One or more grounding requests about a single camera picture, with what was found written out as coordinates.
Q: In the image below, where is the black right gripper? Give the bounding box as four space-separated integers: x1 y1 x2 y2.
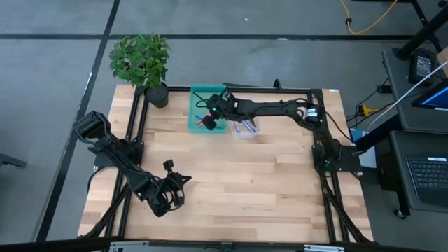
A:
202 89 241 132

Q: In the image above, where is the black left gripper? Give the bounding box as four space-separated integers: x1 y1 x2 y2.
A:
146 160 193 211

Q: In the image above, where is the blue pencil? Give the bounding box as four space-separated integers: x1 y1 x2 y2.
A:
194 113 225 130

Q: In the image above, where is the teal plastic bin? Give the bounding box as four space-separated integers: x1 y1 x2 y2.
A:
188 83 229 135

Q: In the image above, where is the clear plastic bin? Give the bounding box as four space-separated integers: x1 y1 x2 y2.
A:
227 95 260 139

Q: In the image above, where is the green potted plant black pot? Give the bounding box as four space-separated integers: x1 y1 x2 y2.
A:
108 33 172 109

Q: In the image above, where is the black crossbar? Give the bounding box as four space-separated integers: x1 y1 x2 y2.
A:
0 236 448 252

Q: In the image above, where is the white and blue floor box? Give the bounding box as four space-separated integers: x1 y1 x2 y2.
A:
349 128 377 169

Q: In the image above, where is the black support bar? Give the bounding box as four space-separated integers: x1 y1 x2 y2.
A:
351 113 402 157

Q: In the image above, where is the dark furniture leg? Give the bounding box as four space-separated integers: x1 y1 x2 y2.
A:
0 153 28 169

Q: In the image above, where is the dark grey desk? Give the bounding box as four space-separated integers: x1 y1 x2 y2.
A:
388 129 448 215
381 47 448 134

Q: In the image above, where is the black power adapter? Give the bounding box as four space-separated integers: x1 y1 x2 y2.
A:
408 48 438 88

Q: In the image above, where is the thick black bar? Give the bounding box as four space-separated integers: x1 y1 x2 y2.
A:
395 5 448 60

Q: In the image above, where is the monitor with blue screen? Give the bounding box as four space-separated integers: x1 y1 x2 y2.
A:
410 79 448 112

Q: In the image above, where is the black laptop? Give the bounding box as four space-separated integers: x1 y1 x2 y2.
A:
405 155 448 208

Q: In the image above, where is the thin black strut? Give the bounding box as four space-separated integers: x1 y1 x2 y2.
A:
411 0 442 53

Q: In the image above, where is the brown cardboard box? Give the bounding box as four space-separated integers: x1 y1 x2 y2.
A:
436 46 448 78

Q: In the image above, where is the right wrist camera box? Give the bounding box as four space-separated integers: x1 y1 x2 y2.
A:
220 97 242 120

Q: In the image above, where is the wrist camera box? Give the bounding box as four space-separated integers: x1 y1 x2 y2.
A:
220 97 242 120
148 195 172 218

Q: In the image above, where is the black left wrist camera cable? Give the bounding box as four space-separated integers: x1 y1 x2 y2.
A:
159 176 186 211

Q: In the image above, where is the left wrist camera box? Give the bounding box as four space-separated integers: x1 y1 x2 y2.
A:
148 195 172 218

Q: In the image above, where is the black aluminium table frame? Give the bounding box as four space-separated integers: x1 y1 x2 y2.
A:
78 78 375 246

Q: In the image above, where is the silver metal bracket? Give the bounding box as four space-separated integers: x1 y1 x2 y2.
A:
107 240 151 252
302 244 346 252

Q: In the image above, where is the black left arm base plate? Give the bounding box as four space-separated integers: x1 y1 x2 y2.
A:
87 139 144 168

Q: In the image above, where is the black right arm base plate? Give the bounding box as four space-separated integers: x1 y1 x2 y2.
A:
312 143 363 173

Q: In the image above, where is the yellow power cable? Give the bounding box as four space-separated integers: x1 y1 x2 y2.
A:
338 0 399 36

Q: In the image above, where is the white cable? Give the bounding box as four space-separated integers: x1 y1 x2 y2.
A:
365 61 448 134

